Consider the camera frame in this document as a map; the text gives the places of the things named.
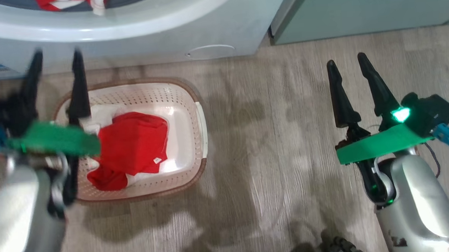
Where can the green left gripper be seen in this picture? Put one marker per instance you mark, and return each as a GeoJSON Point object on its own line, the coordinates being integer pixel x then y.
{"type": "Point", "coordinates": [56, 139]}

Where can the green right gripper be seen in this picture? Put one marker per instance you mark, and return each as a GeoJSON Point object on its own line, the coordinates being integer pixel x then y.
{"type": "Point", "coordinates": [379, 144]}

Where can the red white striped garment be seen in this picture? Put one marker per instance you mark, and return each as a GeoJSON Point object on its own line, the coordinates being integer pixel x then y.
{"type": "Point", "coordinates": [60, 2]}

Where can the plain red garment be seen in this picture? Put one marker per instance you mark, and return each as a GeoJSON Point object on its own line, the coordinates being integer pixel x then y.
{"type": "Point", "coordinates": [133, 146]}

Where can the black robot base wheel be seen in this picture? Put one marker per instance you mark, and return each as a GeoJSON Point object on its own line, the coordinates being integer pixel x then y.
{"type": "Point", "coordinates": [342, 248]}

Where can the white front-load washing machine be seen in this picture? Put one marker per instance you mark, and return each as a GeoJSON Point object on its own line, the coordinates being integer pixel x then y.
{"type": "Point", "coordinates": [147, 38]}

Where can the cream perforated laundry basket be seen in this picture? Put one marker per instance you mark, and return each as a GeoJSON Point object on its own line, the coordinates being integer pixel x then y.
{"type": "Point", "coordinates": [187, 143]}

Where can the pale green plain cabinet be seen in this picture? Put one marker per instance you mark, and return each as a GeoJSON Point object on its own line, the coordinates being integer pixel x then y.
{"type": "Point", "coordinates": [356, 7]}

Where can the oval washer drain filter cover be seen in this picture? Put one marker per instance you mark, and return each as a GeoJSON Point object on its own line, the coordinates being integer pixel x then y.
{"type": "Point", "coordinates": [210, 52]}

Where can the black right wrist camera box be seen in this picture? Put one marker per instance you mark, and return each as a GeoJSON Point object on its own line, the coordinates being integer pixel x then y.
{"type": "Point", "coordinates": [429, 111]}

